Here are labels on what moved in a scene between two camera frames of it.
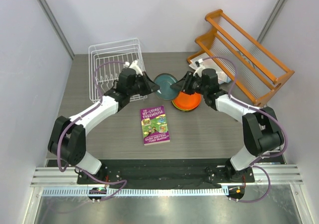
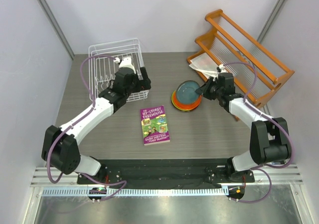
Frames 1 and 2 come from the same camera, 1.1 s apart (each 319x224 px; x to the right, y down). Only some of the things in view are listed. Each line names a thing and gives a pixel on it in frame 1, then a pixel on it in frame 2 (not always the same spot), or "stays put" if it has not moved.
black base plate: x=163 y=173 stays put
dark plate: x=164 y=81 → x=186 y=92
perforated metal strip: x=135 y=191 stays put
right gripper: x=184 y=84 → x=205 y=88
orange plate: x=187 y=102 stays put
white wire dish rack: x=107 y=60 stays put
